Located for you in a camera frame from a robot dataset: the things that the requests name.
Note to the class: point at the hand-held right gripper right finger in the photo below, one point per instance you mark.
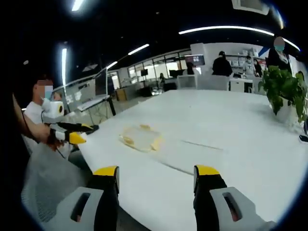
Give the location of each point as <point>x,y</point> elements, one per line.
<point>207,192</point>

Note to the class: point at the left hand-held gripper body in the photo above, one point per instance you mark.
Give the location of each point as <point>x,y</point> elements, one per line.
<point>54,109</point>

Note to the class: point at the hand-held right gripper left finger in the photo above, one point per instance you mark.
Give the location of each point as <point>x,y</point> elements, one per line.
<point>106,192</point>

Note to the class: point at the clear box with yellow buckles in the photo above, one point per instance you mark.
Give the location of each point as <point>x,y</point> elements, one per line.
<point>140,139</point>

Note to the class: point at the person's left hand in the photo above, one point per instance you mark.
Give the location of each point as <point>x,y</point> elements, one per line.
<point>44,134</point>

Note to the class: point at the white desk with black legs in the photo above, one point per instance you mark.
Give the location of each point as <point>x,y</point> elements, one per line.
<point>96,102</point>

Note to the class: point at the long ceiling light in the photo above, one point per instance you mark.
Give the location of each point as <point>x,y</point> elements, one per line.
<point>64,69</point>
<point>138,49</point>
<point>77,4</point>
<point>226,29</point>
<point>111,65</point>

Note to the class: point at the black monitor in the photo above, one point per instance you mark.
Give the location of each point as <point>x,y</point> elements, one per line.
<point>176,73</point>
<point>100,85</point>

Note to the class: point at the grey mesh office chair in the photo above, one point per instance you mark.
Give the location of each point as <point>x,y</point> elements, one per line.
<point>43,180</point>

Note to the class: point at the brown box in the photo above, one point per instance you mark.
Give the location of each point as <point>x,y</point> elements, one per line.
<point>121,94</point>

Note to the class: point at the small black device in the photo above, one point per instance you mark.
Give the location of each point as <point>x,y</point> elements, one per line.
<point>304,138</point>

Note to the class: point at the green potted plant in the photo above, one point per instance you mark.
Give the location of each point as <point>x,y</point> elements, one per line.
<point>284,86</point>

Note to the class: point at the ceiling air vent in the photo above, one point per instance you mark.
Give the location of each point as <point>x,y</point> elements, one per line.
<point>250,6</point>

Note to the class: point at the wall screen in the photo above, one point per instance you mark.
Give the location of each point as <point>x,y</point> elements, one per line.
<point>195,59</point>

